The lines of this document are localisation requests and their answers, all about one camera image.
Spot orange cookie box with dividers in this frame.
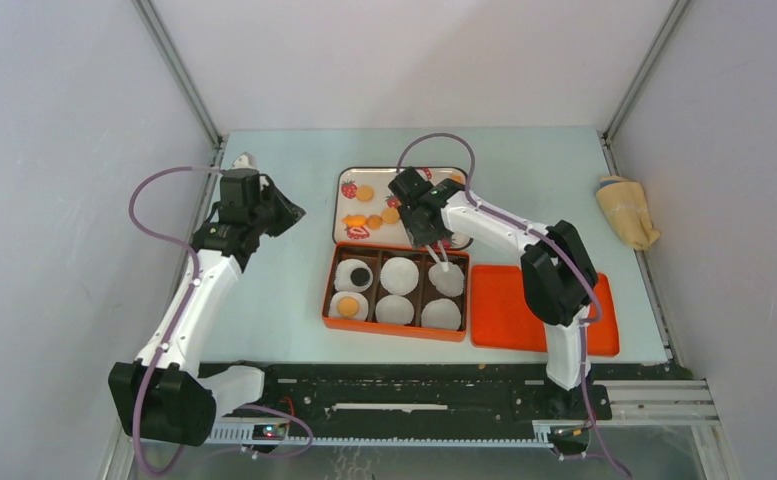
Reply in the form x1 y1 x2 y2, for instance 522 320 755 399
321 243 471 342

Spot strawberry print serving tray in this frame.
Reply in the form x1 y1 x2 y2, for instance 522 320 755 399
332 166 475 252

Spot black sandwich cookie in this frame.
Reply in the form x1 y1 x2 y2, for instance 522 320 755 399
350 267 372 289

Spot round tan biscuit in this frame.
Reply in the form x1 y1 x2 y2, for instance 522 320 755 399
380 207 400 224
355 185 375 203
337 296 360 318
366 215 384 230

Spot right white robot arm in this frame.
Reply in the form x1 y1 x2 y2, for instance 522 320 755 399
388 168 602 418

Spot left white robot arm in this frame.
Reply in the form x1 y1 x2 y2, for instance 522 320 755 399
108 167 305 446

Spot white paper cupcake liner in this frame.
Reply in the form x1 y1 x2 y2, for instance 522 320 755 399
421 298 462 331
428 262 465 298
380 257 419 296
327 291 369 321
333 258 373 293
375 295 415 326

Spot orange box lid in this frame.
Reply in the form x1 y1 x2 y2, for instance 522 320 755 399
470 264 620 357

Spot beige cloth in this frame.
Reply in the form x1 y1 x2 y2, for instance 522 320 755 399
595 176 660 251

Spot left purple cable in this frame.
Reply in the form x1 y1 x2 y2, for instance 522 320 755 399
127 166 314 477

